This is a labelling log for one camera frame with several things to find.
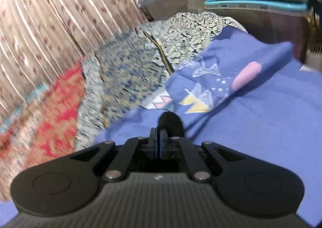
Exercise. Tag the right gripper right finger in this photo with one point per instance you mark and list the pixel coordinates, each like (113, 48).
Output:
(202, 164)

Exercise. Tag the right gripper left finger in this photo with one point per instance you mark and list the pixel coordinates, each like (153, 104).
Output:
(112, 162)

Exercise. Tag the black pants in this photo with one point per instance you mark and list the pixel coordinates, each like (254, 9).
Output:
(171, 123)

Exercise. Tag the grey patterned blanket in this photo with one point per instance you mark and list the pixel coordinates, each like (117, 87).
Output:
(126, 70)

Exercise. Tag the red patterned blanket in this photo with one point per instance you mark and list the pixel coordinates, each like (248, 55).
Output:
(45, 131)

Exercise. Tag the blue printed bedsheet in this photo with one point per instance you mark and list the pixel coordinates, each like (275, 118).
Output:
(240, 93)

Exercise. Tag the beige floral curtain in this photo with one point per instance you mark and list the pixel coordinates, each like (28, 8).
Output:
(40, 39)

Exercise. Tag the teal rimmed storage box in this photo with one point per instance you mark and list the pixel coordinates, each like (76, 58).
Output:
(269, 21)

